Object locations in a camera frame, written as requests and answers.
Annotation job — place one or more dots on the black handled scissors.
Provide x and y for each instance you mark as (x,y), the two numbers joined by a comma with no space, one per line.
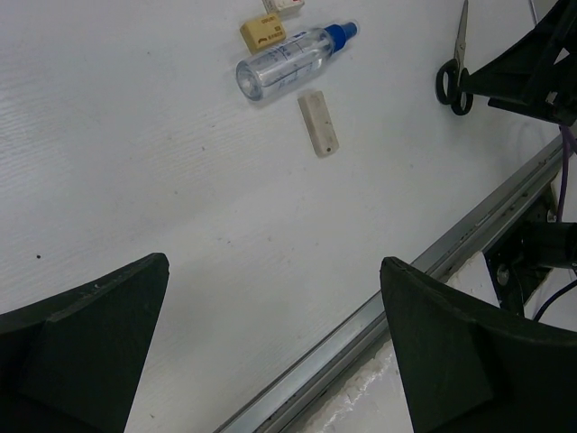
(449,78)

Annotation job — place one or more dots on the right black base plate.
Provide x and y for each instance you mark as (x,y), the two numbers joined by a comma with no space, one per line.
(521,259)

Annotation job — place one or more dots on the clear glue bottle blue cap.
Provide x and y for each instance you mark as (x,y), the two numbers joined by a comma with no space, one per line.
(269,72)

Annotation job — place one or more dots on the beige eraser stick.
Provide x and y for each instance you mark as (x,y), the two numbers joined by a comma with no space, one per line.
(319,123)

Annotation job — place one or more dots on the small yellow eraser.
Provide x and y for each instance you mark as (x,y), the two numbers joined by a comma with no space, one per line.
(262,32)

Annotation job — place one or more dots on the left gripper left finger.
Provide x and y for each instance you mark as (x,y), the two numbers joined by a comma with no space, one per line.
(73,362)

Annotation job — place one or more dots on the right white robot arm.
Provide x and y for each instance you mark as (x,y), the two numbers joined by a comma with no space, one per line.
(536,77)

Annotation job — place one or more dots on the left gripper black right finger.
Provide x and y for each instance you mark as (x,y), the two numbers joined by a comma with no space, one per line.
(468,366)

